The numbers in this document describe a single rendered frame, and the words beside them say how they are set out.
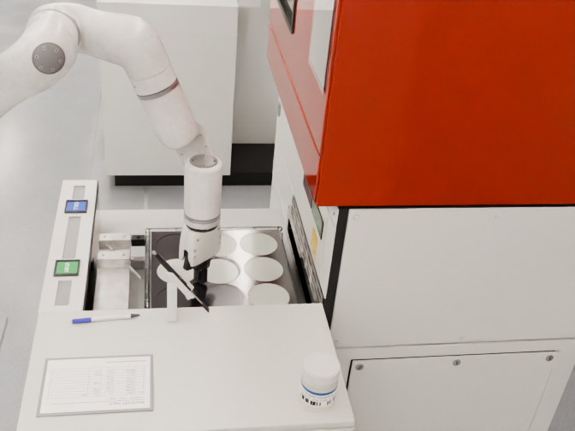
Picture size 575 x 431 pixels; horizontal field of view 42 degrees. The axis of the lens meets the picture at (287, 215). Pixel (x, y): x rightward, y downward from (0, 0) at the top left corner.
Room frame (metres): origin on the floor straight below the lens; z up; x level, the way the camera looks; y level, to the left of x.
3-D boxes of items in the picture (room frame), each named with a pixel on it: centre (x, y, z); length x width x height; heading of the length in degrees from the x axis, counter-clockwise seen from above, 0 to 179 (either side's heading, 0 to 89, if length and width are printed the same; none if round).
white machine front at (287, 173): (1.72, -0.03, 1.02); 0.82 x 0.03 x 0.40; 12
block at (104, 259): (1.49, 0.42, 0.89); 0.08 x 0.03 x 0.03; 102
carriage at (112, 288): (1.41, 0.41, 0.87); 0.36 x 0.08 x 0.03; 12
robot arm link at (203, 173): (1.43, 0.20, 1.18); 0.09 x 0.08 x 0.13; 8
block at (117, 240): (1.57, 0.44, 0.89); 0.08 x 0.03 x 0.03; 102
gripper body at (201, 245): (1.43, 0.20, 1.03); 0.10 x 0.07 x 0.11; 143
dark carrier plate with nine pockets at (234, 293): (1.48, 0.15, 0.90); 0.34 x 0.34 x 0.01; 12
